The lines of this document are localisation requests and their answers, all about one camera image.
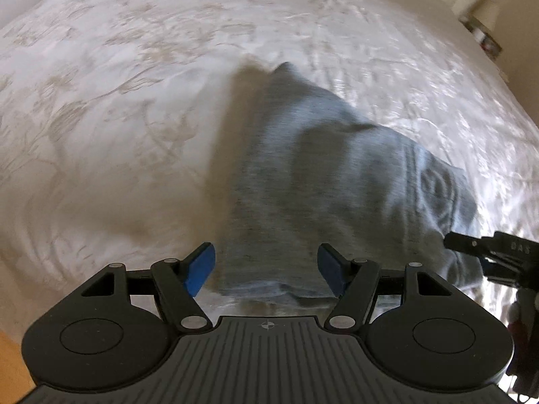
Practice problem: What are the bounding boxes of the small dark picture frame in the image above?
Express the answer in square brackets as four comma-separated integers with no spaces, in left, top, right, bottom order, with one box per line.
[480,35,503,60]

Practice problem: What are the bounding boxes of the red gloved right hand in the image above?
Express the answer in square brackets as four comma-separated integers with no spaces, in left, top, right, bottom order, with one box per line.
[506,288,538,399]

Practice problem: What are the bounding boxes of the grey-blue sweatpants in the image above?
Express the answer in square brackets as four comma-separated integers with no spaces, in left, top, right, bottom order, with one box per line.
[217,63,482,306]

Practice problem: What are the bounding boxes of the right bedside lamp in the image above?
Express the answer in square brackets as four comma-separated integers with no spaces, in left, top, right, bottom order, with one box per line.
[469,0,501,34]

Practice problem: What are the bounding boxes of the white floral bedspread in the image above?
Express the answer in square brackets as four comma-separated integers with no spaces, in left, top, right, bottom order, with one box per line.
[1,0,538,341]

